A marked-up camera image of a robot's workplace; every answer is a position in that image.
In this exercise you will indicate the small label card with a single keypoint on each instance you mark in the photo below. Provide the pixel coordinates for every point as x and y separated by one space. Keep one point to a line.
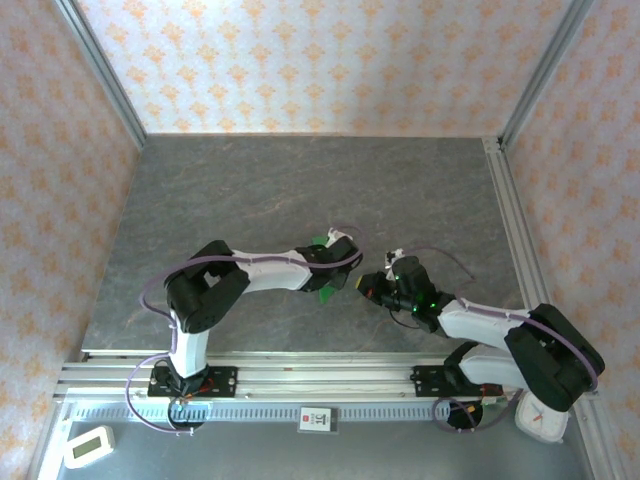
316 420

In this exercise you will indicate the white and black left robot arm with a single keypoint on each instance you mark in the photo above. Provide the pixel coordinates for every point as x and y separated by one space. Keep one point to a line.
275 275

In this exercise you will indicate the aluminium mounting rail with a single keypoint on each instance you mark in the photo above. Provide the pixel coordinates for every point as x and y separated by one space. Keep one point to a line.
325 375

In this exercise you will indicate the green paper sheet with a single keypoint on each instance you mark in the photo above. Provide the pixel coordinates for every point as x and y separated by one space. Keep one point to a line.
327 296

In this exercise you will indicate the aluminium frame post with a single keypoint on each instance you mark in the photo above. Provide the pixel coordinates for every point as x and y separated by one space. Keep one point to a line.
106 75
542 75

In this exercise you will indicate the white analog clock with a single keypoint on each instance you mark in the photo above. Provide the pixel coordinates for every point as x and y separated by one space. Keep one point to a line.
540 425

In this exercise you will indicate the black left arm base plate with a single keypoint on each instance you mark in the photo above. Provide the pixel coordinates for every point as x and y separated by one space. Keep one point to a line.
222 382

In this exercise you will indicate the aluminium side rail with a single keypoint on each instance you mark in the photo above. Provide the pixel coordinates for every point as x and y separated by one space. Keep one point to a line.
515 225

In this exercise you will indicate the grey metal sheet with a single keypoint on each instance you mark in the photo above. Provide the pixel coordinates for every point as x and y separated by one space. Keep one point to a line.
300 455

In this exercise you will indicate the white digital timer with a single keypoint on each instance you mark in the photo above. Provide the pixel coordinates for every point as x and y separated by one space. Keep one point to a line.
89 446

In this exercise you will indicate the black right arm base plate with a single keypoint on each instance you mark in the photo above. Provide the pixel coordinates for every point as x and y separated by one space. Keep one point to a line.
427 380

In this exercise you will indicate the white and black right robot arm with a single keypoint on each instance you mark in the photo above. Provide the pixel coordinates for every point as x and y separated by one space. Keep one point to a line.
475 325

